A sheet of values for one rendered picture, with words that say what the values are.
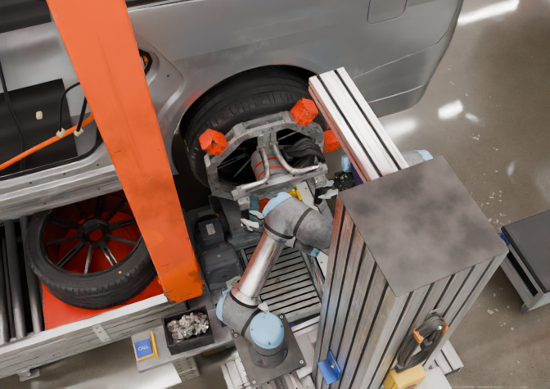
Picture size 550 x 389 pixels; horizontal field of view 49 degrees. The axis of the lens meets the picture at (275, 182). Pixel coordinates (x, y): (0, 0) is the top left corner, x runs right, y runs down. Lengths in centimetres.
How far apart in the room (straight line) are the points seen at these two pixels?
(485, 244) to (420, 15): 156
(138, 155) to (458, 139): 261
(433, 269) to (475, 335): 223
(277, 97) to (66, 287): 131
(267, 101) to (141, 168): 81
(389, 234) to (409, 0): 150
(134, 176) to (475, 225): 107
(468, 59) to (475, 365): 219
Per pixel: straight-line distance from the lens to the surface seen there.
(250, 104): 250
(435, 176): 128
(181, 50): 228
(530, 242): 333
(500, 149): 406
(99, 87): 160
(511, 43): 475
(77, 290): 294
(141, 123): 172
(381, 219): 121
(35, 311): 323
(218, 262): 297
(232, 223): 327
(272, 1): 226
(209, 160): 257
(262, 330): 214
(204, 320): 273
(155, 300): 295
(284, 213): 202
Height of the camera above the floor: 306
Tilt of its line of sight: 56 degrees down
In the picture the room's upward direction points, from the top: 1 degrees counter-clockwise
